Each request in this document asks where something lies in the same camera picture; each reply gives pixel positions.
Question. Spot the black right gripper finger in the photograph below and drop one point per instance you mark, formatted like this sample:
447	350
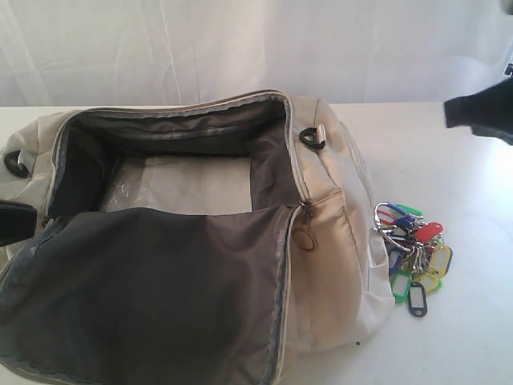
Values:
487	113

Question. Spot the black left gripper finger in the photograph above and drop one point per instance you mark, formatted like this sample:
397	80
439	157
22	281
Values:
17	222

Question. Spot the colourful key tag bunch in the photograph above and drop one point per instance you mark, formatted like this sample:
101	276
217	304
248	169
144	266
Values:
418	257

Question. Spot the beige duffel bag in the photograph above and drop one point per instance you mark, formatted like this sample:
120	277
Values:
143	296

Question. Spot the clear plastic sheet in bag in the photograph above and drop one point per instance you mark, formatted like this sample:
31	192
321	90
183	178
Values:
191	185

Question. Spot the dark stand at right edge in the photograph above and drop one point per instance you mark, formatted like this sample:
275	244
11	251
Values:
509	70

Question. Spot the white backdrop curtain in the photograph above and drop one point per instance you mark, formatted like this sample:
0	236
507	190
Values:
71	53

